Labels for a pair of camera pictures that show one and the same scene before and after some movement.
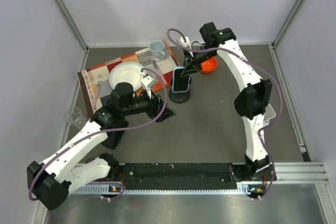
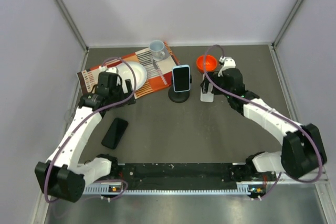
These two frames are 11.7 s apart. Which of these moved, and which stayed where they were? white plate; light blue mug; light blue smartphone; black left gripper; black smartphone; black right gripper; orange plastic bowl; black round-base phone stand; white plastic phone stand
Moved: black right gripper; white plastic phone stand; black left gripper
Stayed: black smartphone; orange plastic bowl; black round-base phone stand; white plate; light blue mug; light blue smartphone
